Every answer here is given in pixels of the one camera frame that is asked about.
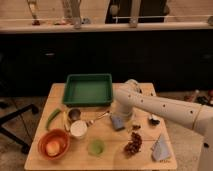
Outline blue sponge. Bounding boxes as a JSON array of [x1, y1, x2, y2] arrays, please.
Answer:
[[110, 115, 125, 131]]

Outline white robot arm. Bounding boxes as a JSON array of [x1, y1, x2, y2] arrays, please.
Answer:
[[114, 80, 213, 171]]

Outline metal cup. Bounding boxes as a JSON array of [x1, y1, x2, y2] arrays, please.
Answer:
[[68, 108, 81, 122]]

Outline white cup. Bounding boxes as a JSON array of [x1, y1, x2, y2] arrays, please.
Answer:
[[70, 120, 88, 139]]

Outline green plastic cup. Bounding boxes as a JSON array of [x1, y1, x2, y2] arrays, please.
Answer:
[[88, 139, 105, 156]]

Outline green plastic tray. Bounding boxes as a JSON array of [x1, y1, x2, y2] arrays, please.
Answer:
[[62, 73, 113, 107]]

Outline brown wooden block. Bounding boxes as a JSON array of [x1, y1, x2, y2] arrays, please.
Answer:
[[132, 125, 141, 130]]

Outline green pepper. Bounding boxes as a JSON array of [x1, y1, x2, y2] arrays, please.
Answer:
[[45, 108, 61, 131]]

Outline yellow banana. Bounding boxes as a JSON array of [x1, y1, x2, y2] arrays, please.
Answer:
[[63, 112, 70, 132]]

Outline bunch of dark grapes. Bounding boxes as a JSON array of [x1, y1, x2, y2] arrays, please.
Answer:
[[124, 132, 142, 156]]

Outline orange bowl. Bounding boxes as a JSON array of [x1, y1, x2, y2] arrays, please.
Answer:
[[38, 129, 70, 160]]

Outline peach coloured fruit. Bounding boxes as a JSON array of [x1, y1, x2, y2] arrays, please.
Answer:
[[46, 141, 60, 156]]

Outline blue folded cloth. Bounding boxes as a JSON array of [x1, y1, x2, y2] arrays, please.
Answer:
[[151, 134, 171, 161]]

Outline black office chair base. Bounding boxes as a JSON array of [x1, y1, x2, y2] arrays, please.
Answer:
[[0, 104, 39, 154]]

